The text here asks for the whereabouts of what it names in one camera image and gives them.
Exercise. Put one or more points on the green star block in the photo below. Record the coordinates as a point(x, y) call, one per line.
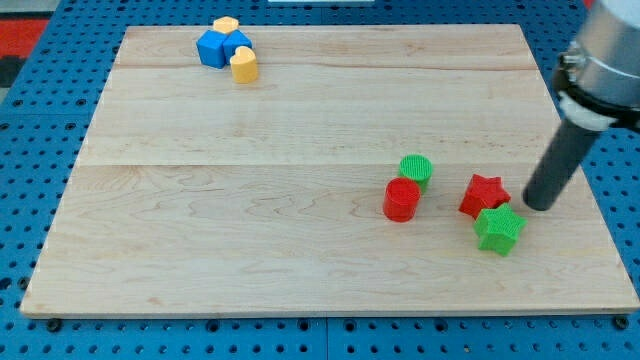
point(498, 229)

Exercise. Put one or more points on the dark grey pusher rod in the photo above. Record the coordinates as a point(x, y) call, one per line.
point(565, 152)

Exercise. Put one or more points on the yellow heart block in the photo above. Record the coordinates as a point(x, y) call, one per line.
point(225, 25)
point(244, 66)

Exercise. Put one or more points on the green cylinder block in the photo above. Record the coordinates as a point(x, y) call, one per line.
point(417, 168)

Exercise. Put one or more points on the blue cube block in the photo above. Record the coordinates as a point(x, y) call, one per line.
point(210, 48)
point(234, 40)

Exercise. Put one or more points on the blue cube block left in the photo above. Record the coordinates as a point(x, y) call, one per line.
point(210, 48)

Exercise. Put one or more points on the red cylinder block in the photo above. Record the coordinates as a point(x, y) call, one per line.
point(402, 196)

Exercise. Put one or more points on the yellow heart block front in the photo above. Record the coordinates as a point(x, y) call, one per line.
point(244, 66)

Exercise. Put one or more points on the red star block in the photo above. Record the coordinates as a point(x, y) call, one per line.
point(483, 193)

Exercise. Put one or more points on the yellow heart block back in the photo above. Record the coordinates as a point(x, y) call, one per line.
point(225, 25)

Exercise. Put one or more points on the wooden board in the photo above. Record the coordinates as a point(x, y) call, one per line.
point(193, 196)

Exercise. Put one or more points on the blue cube block right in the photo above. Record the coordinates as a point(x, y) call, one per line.
point(234, 40)

